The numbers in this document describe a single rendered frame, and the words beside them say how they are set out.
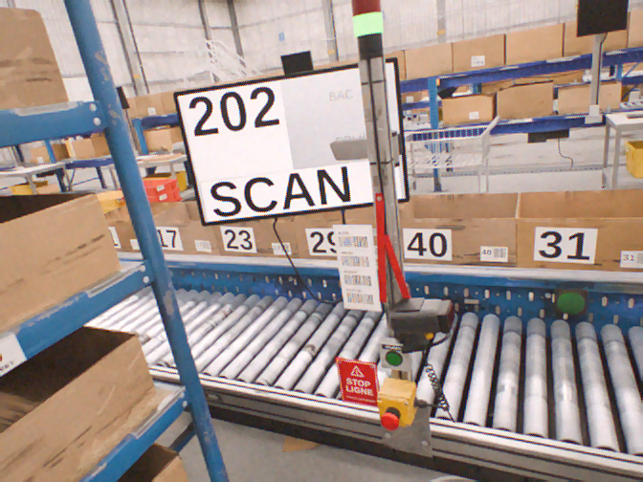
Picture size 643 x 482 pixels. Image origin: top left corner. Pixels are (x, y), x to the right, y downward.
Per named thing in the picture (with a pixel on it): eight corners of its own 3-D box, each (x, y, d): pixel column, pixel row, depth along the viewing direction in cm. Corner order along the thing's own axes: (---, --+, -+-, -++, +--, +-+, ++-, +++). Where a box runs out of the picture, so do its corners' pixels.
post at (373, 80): (383, 448, 109) (334, 64, 79) (388, 432, 113) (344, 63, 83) (432, 458, 104) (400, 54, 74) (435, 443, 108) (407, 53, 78)
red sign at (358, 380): (342, 402, 108) (335, 358, 104) (343, 400, 109) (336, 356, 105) (406, 414, 101) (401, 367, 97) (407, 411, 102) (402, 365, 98)
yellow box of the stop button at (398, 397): (376, 427, 97) (373, 401, 94) (388, 401, 104) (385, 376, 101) (444, 441, 90) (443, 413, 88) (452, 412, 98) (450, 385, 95)
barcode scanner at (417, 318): (455, 359, 85) (446, 310, 82) (397, 358, 90) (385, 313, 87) (461, 339, 90) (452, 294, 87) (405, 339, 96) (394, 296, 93)
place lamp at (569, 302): (557, 314, 132) (558, 293, 130) (557, 312, 133) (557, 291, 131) (584, 316, 129) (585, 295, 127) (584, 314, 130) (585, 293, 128)
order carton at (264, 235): (219, 257, 191) (210, 220, 185) (255, 233, 216) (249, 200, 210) (299, 260, 174) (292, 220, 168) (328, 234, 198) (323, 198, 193)
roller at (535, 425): (522, 452, 97) (522, 435, 96) (527, 327, 141) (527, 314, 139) (548, 458, 95) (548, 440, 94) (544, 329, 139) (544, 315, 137)
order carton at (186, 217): (152, 254, 208) (143, 220, 202) (193, 232, 232) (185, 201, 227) (219, 257, 191) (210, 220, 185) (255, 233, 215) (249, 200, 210)
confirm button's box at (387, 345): (380, 369, 97) (376, 343, 95) (384, 361, 100) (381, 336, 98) (410, 374, 94) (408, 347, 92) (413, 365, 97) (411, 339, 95)
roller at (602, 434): (591, 467, 92) (593, 449, 90) (574, 332, 135) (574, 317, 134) (620, 472, 90) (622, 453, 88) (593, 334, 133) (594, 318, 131)
